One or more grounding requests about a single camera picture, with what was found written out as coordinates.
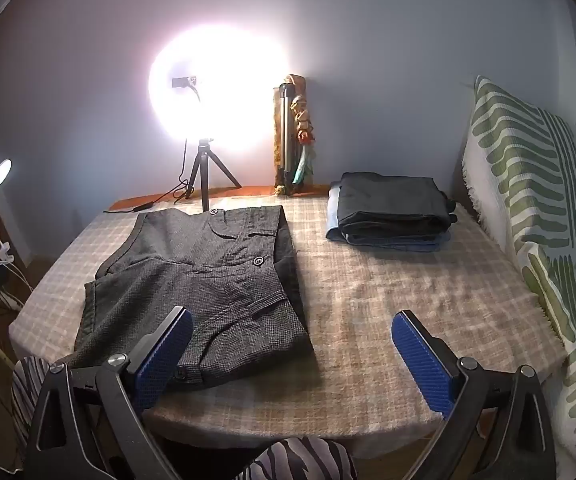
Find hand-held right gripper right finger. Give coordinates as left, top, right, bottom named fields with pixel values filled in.
left=391, top=310, right=557, bottom=480

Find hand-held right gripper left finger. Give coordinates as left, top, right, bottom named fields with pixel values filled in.
left=23, top=306, right=195, bottom=480

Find grey checked pants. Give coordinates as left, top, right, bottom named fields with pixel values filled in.
left=70, top=206, right=316, bottom=391

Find beige plaid blanket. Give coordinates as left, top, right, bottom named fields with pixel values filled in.
left=8, top=195, right=569, bottom=453

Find zebra striped clothing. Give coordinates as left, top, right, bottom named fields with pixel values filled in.
left=10, top=355, right=359, bottom=480

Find white gooseneck desk lamp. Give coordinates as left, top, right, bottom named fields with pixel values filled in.
left=0, top=159, right=14, bottom=266

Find stack of folded dark clothes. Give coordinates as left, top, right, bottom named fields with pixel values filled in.
left=325, top=182, right=453, bottom=252

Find black tripod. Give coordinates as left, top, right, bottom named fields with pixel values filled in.
left=188, top=137, right=243, bottom=212

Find green striped white cushion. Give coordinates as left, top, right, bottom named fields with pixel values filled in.
left=460, top=75, right=576, bottom=466

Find colourful carved figurine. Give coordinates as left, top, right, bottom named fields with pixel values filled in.
left=270, top=74, right=316, bottom=196

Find white cables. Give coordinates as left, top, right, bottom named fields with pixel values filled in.
left=0, top=240, right=34, bottom=311

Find black cable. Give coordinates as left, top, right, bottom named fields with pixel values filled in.
left=104, top=137, right=194, bottom=213

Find ring light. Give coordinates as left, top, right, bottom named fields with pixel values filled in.
left=149, top=30, right=291, bottom=153

